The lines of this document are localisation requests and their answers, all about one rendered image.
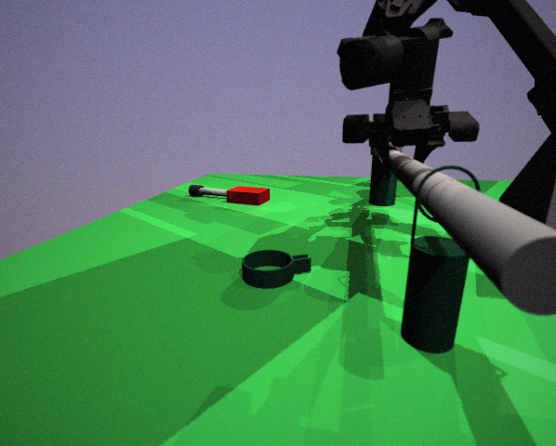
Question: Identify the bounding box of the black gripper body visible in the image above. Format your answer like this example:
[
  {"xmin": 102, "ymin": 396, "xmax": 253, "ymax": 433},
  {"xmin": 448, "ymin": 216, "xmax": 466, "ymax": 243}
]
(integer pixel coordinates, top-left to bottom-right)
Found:
[{"xmin": 342, "ymin": 77, "xmax": 480, "ymax": 143}]

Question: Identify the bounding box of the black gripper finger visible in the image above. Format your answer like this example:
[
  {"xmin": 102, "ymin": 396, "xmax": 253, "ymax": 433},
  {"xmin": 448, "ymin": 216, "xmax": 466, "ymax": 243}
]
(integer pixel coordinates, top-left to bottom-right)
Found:
[
  {"xmin": 369, "ymin": 137, "xmax": 391, "ymax": 179},
  {"xmin": 413, "ymin": 141, "xmax": 446, "ymax": 163}
]

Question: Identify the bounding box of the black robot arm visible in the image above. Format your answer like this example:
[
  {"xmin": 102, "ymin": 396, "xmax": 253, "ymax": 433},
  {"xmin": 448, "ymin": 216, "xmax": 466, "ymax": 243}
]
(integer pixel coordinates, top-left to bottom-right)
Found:
[{"xmin": 338, "ymin": 0, "xmax": 556, "ymax": 147}]

